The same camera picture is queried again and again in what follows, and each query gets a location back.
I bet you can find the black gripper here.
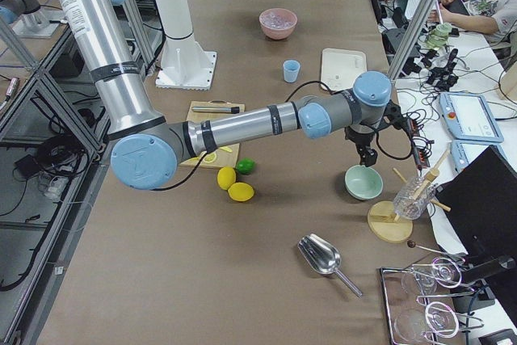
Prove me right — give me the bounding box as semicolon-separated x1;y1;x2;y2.
345;126;377;167

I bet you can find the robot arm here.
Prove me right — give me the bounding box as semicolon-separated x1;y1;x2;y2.
57;0;392;191

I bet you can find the wooden cup stand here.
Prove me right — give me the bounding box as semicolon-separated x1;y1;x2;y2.
368;149;451;243

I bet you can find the steel ice scoop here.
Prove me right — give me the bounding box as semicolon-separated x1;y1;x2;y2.
297;234;363;297

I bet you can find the light blue cup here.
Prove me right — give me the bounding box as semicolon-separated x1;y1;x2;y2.
283;59;301;83

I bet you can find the pile of clear ice cubes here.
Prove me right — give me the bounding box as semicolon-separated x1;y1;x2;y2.
259;8;297;29

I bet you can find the mint green bowl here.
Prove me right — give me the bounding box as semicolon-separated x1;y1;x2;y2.
344;165;384;200

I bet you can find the clear glass on stand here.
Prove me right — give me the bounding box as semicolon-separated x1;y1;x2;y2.
393;176;435;220

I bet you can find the cream rabbit tray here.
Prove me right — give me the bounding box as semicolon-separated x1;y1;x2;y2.
320;48;367;91

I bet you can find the blue teach pendant lower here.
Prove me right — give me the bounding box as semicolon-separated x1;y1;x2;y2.
450;140;506;173

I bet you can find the blue teach pendant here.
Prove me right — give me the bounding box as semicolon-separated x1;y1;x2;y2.
450;140;506;173
439;92;504;143

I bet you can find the blue teach pendant upper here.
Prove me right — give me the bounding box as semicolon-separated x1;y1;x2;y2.
439;92;504;143

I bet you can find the black monitor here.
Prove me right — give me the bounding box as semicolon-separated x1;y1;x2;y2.
437;145;516;261

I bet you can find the green lime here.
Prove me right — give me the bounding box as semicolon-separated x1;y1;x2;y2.
235;158;256;175

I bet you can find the yellow lemon lower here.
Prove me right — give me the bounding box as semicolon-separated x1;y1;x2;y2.
228;182;254;202

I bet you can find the yellow lemon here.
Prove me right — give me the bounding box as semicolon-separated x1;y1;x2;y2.
216;166;237;191
228;182;254;202

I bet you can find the wine glass upper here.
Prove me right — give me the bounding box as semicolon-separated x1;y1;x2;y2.
401;257;461;296

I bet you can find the wine glass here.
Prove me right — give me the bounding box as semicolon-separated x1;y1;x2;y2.
401;257;461;296
394;301;459;344

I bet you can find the steel muddler black tip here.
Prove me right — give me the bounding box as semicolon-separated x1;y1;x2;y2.
191;106;241;114

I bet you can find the wooden cutting board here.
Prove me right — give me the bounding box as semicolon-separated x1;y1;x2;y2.
186;100;246;169

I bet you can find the yellow lemon upper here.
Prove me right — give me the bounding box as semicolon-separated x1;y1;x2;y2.
216;166;237;191

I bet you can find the pink bowl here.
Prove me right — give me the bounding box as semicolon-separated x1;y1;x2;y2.
258;8;298;40

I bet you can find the black glass rack tray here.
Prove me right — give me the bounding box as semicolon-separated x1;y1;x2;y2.
380;255;484;344

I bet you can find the wine glass lower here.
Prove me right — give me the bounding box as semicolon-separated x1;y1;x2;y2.
394;301;459;344

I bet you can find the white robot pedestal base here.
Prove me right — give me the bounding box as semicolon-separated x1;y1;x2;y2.
155;0;217;90

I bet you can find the aluminium frame post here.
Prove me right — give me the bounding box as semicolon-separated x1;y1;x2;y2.
387;0;437;86

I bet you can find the arm base mount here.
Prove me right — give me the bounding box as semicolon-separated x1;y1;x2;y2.
1;0;64;38

